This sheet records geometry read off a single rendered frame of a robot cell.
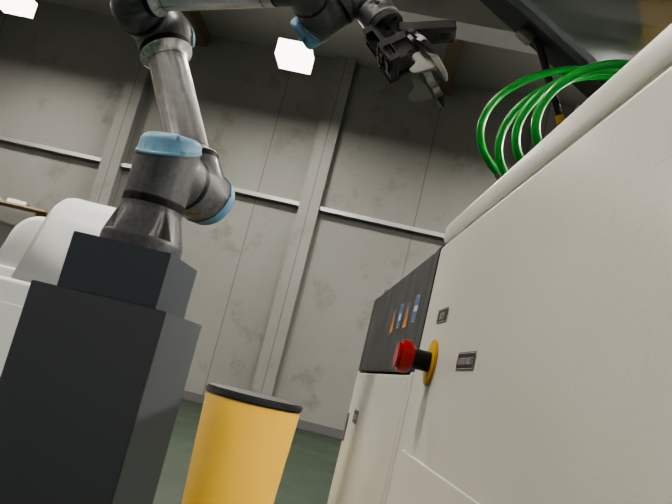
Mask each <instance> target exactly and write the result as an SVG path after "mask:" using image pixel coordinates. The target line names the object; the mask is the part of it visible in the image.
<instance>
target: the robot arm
mask: <svg viewBox="0 0 672 504"><path fill-rule="evenodd" d="M110 6H111V11H112V14H113V16H114V18H115V20H116V21H117V23H118V24H119V25H120V26H121V27H122V28H123V29H124V30H125V31H126V32H127V33H128V34H130V35H131V36H132V37H133V38H134V39H135V41H136V43H137V47H138V52H139V56H140V60H141V62H142V64H143V65H144V66H145V67H146V68H148V69H150V74H151V78H152V82H153V87H154V91H155V96H156V100H157V105H158V109H159V114H160V118H161V123H162V127H163V132H159V131H148V132H146V133H144V134H142V136H141V138H140V140H139V143H138V146H137V147H136V148H135V151H136V152H135V155H134V159H133V162H132V165H131V168H130V172H129V175H128V178H127V182H126V185H125V188H124V191H123V195H122V198H121V201H120V204H119V205H118V207H117V208H116V210H115V211H114V212H113V214H112V215H111V217H110V218H109V219H108V221H107V222H106V224H105V225H104V226H103V228H102V229H101V232H100V235H99V237H104V238H108V239H112V240H117V241H121V242H125V243H129V244H134V245H138V246H142V247H147V248H151V249H155V250H159V251H164V252H168V253H171V254H173V255H174V256H176V257H177V258H179V259H181V256H182V224H181V223H182V218H183V217H185V218H186V219H187V220H188V221H190V222H193V223H197V224H200V225H211V224H214V223H217V222H219V221H220V220H222V219H223V218H224V217H225V216H226V215H227V214H228V213H229V211H230V209H231V208H232V206H233V204H234V200H235V191H234V188H233V186H232V184H231V182H230V180H229V179H227V178H226V177H224V175H223V172H222V168H221V164H220V160H219V156H218V154H217V152H216V151H215V150H214V149H212V148H209V146H208V142H207V138H206V133H205V129H204V125H203V121H202V117H201V113H200V109H199V105H198V101H197V97H196V93H195V89H194V84H193V80H192V76H191V72H190V68H189V64H188V62H189V61H190V59H191V57H192V48H194V46H195V33H194V30H193V27H192V26H191V24H190V22H189V20H188V19H187V18H186V16H185V15H184V14H182V13H181V12H180V11H197V10H222V9H247V8H271V7H291V9H292V10H293V12H294V13H295V15H296V17H295V18H293V19H292V20H291V26H292V27H293V29H294V30H295V32H296V33H297V35H298V36H299V38H300V39H301V41H302V42H303V44H304V45H305V47H306V48H307V49H309V50H312V49H314V48H316V47H317V46H319V45H321V44H322V43H325V42H327V40H328V39H329V38H331V37H332V36H334V35H335V34H336V33H338V32H339V31H341V30H342V29H343V28H345V27H346V26H348V25H349V24H350V23H352V22H353V21H355V20H356V19H357V20H358V21H359V23H360V24H361V25H362V27H363V35H364V37H363V42H364V43H365V44H366V46H367V47H368V49H369V50H370V51H371V53H372V54H373V56H374V57H375V58H376V60H377V62H378V68H379V69H380V71H381V72H382V74H383V75H384V76H385V78H386V79H387V81H388V82H389V83H390V85H391V84H393V83H395V82H397V81H399V80H400V78H402V77H404V76H406V75H408V73H410V72H411V73H412V76H411V80H412V82H413V84H414V88H413V89H412V91H411V92H410V93H409V98H410V100H411V101H412V102H420V101H425V100H431V99H433V100H434V101H435V102H436V103H437V104H438V105H439V106H440V107H441V108H444V107H445V95H444V94H443V93H442V92H441V90H440V87H439V86H438V85H437V83H436V82H435V80H434V78H433V75H432V73H431V71H436V72H437V74H438V75H439V77H440V78H441V79H442V80H443V81H445V82H447V81H448V72H447V70H446V68H445V66H444V65H443V63H442V61H441V59H440V57H439V56H438V55H437V52H436V51H435V49H434V48H433V46H432V45H431V44H447V43H454V42H455V39H456V31H457V24H456V20H454V19H449V20H431V21H412V22H403V18H402V16H401V15H400V14H399V11H398V9H397V8H396V7H395V6H394V4H393V3H392V2H391V0H110ZM384 71H385V72H386V74H387V75H388V77H389V78H390V79H389V78H388V77H387V75H386V74H385V73H384Z"/></svg>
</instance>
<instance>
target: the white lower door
mask: <svg viewBox="0 0 672 504"><path fill-rule="evenodd" d="M409 376H410V375H393V374H372V373H359V375H358V379H357V383H356V388H355V392H354V396H353V401H352V405H351V409H350V412H348V415H347V419H346V423H345V427H344V432H343V436H342V441H343V443H342V448H341V452H340V456H339V461H338V465H337V469H336V473H335V478H334V482H333V486H332V491H331V495H330V499H329V503H328V504H381V503H382V499H383V494H384V490H385V485H386V481H387V476H388V472H389V467H390V463H391V458H392V454H393V449H394V444H395V440H396V435H397V431H398V426H399V422H400V417H401V413H402V408H403V404H404V399H405V394H406V390H407V385H408V381H409Z"/></svg>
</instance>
